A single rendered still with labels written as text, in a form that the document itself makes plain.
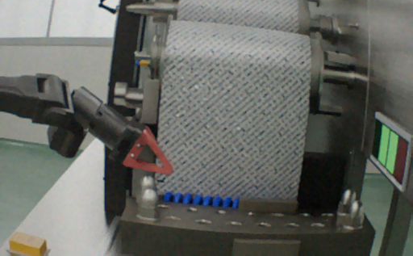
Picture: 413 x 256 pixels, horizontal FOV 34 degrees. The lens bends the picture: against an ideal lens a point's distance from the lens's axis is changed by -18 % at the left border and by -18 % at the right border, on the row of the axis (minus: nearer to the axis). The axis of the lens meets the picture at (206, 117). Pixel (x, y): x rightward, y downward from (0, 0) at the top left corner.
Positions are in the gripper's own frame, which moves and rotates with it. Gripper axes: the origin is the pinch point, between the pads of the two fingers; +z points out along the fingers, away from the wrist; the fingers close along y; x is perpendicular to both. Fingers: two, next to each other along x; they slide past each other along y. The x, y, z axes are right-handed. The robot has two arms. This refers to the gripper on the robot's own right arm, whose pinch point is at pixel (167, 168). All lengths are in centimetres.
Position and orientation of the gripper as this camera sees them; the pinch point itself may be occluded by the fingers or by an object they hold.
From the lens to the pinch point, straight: 128.8
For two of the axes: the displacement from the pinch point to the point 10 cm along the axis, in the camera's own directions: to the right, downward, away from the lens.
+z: 8.2, 5.6, 0.7
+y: -0.1, 1.4, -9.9
